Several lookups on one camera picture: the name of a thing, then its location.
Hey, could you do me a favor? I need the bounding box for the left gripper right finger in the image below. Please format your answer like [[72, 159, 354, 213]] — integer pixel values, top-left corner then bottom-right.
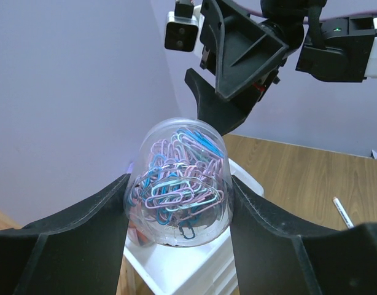
[[230, 177, 377, 294]]

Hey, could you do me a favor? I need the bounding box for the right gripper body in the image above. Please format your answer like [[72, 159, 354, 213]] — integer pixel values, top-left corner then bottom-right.
[[199, 18, 300, 104]]

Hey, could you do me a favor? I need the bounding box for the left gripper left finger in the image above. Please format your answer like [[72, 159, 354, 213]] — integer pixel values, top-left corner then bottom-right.
[[0, 174, 130, 294]]

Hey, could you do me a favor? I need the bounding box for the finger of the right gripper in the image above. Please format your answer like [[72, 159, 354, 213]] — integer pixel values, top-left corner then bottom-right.
[[185, 68, 253, 136], [200, 1, 289, 101]]

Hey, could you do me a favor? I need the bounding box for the paper clip jar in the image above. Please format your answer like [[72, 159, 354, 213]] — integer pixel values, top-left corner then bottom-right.
[[123, 117, 233, 248]]

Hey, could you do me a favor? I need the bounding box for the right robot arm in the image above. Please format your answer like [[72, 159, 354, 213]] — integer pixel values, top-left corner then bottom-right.
[[185, 1, 377, 135]]

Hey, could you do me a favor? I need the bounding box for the white drawer organizer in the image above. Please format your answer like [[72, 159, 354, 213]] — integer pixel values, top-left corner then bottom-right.
[[122, 159, 265, 295]]

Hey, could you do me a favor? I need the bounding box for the salmon cap marker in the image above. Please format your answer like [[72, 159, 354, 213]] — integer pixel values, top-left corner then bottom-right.
[[332, 197, 354, 229]]

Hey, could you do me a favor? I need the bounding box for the wooden clothes rack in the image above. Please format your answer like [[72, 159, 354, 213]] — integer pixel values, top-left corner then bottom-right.
[[0, 211, 22, 230]]

